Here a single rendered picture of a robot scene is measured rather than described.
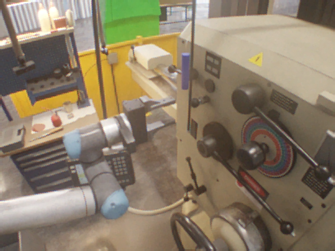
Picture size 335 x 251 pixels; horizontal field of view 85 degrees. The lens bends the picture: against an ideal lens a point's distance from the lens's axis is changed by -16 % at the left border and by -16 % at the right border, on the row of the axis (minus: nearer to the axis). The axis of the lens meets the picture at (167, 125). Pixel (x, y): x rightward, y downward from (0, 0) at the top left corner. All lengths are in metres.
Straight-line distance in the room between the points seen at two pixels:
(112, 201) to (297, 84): 0.50
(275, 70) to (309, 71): 0.08
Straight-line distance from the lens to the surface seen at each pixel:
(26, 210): 0.52
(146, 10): 4.36
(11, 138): 2.04
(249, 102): 0.51
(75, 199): 0.53
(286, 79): 0.53
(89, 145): 0.57
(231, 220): 0.75
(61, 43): 2.10
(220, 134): 0.71
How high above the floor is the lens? 2.06
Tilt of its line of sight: 39 degrees down
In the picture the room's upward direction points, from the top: 1 degrees counter-clockwise
